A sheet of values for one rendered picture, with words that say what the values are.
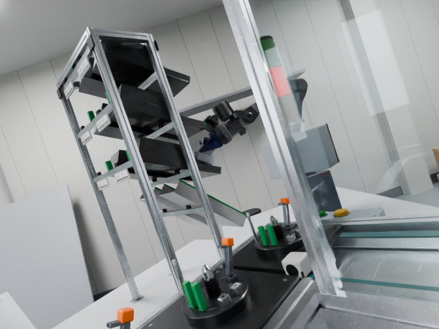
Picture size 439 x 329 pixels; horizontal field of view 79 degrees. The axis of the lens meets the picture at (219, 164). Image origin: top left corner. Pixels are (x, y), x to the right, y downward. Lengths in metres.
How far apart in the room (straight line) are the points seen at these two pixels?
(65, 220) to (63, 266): 0.48
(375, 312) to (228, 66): 3.23
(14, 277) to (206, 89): 2.99
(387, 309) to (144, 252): 3.23
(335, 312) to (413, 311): 0.12
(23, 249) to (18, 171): 0.93
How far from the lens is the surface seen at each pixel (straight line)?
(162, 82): 0.84
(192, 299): 0.56
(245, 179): 3.35
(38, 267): 3.63
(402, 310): 0.51
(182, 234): 3.44
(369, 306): 0.52
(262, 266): 0.67
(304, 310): 0.52
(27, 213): 3.72
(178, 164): 0.82
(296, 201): 0.48
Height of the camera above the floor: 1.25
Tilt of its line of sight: 2 degrees down
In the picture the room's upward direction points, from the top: 19 degrees counter-clockwise
